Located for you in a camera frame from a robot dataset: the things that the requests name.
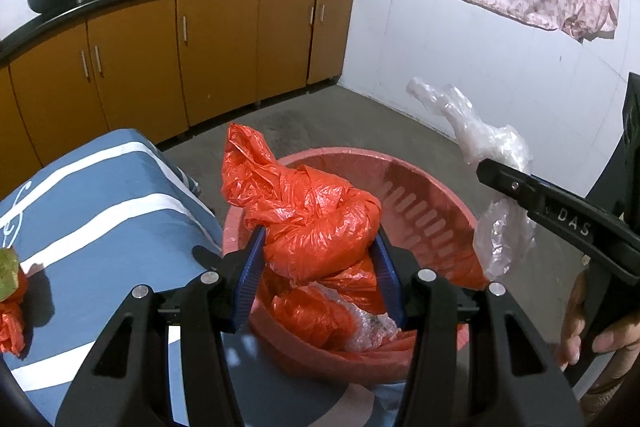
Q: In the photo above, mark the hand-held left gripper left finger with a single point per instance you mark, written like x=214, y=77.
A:
x=247, y=277

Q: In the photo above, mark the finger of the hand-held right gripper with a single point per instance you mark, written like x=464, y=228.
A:
x=510, y=184

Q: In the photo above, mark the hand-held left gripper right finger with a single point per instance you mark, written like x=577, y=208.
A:
x=387, y=277

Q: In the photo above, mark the white translucent plastic bag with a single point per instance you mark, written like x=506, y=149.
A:
x=487, y=137

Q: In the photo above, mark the bubble wrap sheet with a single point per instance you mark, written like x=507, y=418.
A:
x=372, y=329

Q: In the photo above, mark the red plastic waste basket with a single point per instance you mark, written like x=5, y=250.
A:
x=430, y=207

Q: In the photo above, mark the person's right hand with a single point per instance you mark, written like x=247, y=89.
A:
x=572, y=332

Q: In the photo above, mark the red bin liner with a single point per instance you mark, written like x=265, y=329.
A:
x=325, y=359

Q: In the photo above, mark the blue striped tablecloth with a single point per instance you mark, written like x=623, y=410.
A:
x=100, y=217

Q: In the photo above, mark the wooden lower kitchen cabinets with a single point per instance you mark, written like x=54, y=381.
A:
x=215, y=47

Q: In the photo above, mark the yellow-green plastic bag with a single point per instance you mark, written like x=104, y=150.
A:
x=7, y=272

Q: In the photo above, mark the small red plastic bag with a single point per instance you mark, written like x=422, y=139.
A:
x=10, y=322

